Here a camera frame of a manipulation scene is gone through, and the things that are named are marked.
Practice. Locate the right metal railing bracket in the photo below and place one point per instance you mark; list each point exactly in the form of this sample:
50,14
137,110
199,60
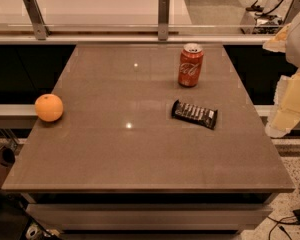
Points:
293,10

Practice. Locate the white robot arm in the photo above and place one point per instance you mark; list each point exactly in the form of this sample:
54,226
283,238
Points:
292,53

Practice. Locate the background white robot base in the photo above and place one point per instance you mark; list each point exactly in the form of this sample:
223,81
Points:
264,19

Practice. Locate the metal railing bracket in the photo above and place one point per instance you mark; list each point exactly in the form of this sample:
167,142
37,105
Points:
293,10
163,19
41,31

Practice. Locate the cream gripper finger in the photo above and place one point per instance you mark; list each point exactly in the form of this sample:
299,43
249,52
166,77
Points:
285,114
278,42

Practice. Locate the orange fruit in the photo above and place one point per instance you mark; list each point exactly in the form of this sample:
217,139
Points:
49,107

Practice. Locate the red coke can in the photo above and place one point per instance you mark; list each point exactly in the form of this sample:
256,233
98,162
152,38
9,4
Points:
191,59

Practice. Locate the left metal railing bracket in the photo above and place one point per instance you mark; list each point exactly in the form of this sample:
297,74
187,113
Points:
41,31

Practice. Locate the middle metal railing bracket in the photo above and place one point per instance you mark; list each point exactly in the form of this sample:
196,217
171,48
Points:
163,19

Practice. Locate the black chocolate bar wrapper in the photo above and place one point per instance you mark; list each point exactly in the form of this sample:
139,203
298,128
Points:
194,114

